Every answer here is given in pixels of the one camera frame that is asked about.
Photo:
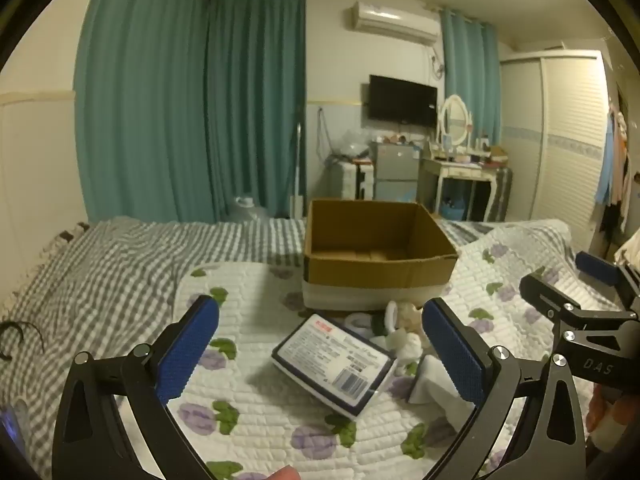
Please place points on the clear plastic bag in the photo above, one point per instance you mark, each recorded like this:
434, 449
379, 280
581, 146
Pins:
352, 144

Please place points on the white mop pole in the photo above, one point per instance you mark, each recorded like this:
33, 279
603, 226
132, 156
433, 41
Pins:
297, 175

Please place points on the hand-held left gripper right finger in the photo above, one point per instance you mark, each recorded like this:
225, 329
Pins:
450, 350

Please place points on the wide teal curtain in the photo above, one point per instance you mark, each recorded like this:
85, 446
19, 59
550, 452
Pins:
140, 100

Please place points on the blue and white tissue pack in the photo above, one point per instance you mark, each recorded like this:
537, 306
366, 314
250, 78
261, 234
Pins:
330, 365

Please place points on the black wall television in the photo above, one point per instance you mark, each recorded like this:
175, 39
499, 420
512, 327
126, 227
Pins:
402, 101

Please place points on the person's left hand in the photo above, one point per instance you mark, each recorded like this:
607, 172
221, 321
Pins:
286, 474

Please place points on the white louvred wardrobe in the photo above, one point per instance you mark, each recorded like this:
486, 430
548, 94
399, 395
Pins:
565, 145

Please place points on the floral quilted blanket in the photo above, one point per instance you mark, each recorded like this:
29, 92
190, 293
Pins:
280, 425

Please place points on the clear water jug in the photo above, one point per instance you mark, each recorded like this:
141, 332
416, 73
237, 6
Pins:
246, 210

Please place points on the cardboard box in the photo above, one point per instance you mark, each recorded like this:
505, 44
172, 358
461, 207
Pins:
380, 260

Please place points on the white sock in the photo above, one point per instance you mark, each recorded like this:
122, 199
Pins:
406, 345

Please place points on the blue bin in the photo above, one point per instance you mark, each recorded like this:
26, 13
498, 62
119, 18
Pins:
452, 210

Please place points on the white dressing table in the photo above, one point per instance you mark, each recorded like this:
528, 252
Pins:
457, 170

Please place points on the white oval vanity mirror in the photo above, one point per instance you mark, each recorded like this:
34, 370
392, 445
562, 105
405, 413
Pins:
454, 120

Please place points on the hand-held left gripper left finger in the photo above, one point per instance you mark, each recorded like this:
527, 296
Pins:
192, 342

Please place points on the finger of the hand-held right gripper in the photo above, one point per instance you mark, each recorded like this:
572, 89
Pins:
595, 266
545, 295

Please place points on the hanging clothes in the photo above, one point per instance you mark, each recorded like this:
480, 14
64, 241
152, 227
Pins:
615, 170

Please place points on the narrow teal curtain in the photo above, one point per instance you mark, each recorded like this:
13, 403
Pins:
472, 75

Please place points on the orange and white fabric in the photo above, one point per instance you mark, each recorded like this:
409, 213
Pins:
607, 420

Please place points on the white air conditioner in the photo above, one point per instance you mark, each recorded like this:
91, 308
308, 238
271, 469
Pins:
392, 22

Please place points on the white soft cloth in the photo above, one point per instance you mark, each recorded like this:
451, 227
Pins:
430, 380

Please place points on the small grey fridge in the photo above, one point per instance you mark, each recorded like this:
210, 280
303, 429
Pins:
396, 165

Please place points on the white storage drawer unit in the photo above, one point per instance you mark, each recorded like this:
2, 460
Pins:
350, 180

